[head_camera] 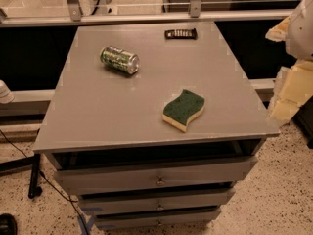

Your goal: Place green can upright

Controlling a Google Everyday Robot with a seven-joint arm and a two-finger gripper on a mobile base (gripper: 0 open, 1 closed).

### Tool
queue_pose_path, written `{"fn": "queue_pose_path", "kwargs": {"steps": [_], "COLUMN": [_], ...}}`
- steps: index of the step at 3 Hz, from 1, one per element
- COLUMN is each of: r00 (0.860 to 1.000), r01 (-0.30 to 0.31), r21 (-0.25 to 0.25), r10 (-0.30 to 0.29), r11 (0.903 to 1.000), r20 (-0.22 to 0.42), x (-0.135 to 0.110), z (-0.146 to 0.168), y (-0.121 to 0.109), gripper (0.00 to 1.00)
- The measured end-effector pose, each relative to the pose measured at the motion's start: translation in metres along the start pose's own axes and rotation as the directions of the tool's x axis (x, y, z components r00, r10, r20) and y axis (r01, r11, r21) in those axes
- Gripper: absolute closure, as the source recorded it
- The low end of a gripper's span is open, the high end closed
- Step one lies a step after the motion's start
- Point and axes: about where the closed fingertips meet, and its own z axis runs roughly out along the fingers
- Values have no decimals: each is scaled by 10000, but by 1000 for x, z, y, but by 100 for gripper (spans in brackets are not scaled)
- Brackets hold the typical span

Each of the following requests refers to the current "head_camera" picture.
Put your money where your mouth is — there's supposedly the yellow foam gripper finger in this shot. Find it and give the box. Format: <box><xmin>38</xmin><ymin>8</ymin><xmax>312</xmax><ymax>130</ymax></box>
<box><xmin>265</xmin><ymin>17</ymin><xmax>290</xmax><ymax>42</ymax></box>
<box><xmin>268</xmin><ymin>60</ymin><xmax>313</xmax><ymax>125</ymax></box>

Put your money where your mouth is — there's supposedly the green soda can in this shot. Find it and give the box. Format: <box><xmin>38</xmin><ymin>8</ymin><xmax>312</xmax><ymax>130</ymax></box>
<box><xmin>100</xmin><ymin>46</ymin><xmax>140</xmax><ymax>75</ymax></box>

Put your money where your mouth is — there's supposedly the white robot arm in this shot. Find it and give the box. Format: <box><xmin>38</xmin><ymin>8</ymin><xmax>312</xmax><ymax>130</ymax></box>
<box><xmin>265</xmin><ymin>0</ymin><xmax>313</xmax><ymax>126</ymax></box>

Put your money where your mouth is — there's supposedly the small black ridged object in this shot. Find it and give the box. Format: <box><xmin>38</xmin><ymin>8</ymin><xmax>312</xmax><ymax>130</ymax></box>
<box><xmin>164</xmin><ymin>28</ymin><xmax>198</xmax><ymax>40</ymax></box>

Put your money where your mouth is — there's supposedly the top grey drawer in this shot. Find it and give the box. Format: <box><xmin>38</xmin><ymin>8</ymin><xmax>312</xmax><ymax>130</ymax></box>
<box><xmin>54</xmin><ymin>156</ymin><xmax>257</xmax><ymax>195</ymax></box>

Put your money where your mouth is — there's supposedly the grey drawer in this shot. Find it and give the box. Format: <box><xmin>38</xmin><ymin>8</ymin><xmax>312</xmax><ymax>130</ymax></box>
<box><xmin>54</xmin><ymin>156</ymin><xmax>257</xmax><ymax>195</ymax></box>
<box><xmin>79</xmin><ymin>188</ymin><xmax>235</xmax><ymax>215</ymax></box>
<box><xmin>95</xmin><ymin>206</ymin><xmax>221</xmax><ymax>230</ymax></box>

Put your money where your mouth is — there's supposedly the green and yellow sponge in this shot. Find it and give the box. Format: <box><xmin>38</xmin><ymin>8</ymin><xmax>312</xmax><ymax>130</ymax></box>
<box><xmin>162</xmin><ymin>89</ymin><xmax>205</xmax><ymax>132</ymax></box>

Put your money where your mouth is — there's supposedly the grey drawer cabinet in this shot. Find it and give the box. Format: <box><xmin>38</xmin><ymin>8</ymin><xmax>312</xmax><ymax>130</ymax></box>
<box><xmin>32</xmin><ymin>21</ymin><xmax>281</xmax><ymax>231</ymax></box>

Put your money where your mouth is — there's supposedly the middle grey drawer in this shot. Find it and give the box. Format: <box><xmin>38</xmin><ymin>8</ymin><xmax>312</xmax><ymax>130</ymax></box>
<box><xmin>79</xmin><ymin>188</ymin><xmax>235</xmax><ymax>215</ymax></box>

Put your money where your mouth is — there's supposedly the bottom grey drawer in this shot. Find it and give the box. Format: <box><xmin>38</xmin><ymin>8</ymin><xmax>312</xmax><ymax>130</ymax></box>
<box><xmin>95</xmin><ymin>206</ymin><xmax>221</xmax><ymax>230</ymax></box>

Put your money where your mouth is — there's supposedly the white cylinder at left edge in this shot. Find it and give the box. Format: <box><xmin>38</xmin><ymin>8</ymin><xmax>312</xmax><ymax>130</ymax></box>
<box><xmin>0</xmin><ymin>80</ymin><xmax>14</xmax><ymax>104</ymax></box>

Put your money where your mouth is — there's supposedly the black metal leg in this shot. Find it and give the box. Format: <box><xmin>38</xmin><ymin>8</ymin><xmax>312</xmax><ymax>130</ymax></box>
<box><xmin>28</xmin><ymin>154</ymin><xmax>42</xmax><ymax>199</ymax></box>

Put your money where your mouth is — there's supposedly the dark round object on floor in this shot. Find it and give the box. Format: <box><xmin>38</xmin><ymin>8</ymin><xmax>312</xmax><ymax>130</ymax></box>
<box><xmin>0</xmin><ymin>213</ymin><xmax>17</xmax><ymax>235</ymax></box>

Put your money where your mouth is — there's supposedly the metal rail frame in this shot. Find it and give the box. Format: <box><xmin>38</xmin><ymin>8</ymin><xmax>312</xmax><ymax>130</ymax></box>
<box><xmin>0</xmin><ymin>0</ymin><xmax>301</xmax><ymax>27</ymax></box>

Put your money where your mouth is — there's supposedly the black floor cable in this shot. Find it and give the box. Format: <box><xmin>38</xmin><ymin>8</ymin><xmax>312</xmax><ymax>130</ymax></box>
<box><xmin>0</xmin><ymin>129</ymin><xmax>91</xmax><ymax>235</ymax></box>

